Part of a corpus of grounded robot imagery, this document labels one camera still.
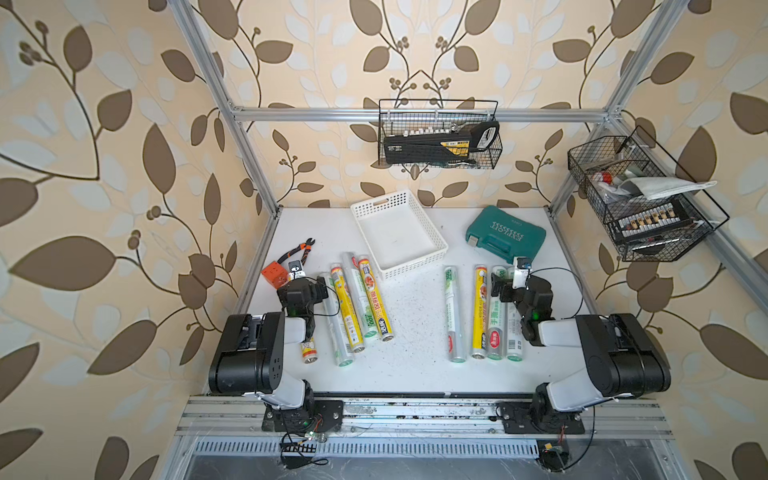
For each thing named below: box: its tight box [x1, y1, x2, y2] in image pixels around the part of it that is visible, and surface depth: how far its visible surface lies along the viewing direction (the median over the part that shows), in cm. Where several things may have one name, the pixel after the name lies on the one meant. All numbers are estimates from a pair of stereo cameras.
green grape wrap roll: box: [342, 252, 379, 338], surface depth 94 cm
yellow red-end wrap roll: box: [300, 337, 318, 365], surface depth 85 cm
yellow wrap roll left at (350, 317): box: [330, 264, 365, 354], surface depth 91 cm
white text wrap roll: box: [506, 266, 524, 362], surface depth 84 cm
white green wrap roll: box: [444, 265, 467, 363], surface depth 88 cm
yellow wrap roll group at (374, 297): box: [357, 255, 394, 342], surface depth 94 cm
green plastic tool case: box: [466, 205, 547, 264], surface depth 110 cm
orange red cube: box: [261, 261, 288, 290], surface depth 98 cm
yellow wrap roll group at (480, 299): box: [471, 264, 489, 360], surface depth 90 cm
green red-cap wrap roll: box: [487, 265, 507, 361], surface depth 88 cm
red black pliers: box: [277, 238, 316, 266], surface depth 110 cm
